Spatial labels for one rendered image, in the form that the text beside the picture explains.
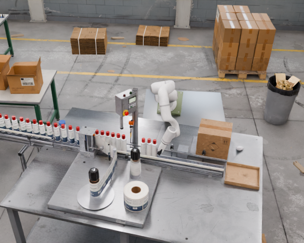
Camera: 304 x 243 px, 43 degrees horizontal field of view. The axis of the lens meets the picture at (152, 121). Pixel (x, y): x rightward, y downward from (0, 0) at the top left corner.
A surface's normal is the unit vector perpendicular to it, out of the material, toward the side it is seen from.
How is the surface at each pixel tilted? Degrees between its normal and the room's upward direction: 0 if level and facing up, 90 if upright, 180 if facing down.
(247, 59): 88
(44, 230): 0
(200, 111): 0
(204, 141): 90
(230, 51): 92
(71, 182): 0
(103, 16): 90
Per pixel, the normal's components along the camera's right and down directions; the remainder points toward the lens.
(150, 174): 0.02, -0.81
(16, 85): 0.06, 0.58
